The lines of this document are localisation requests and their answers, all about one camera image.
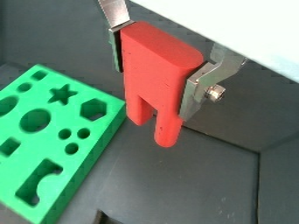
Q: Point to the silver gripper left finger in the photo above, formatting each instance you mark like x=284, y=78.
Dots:
x=117, y=18

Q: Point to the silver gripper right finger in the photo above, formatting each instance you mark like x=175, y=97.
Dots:
x=201, y=85

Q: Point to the red square-circle block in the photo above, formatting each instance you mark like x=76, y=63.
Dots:
x=157, y=62

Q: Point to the black curved cradle stand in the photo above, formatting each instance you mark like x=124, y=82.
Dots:
x=101, y=218

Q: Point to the green foam shape fixture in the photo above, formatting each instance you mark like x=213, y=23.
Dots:
x=56, y=125

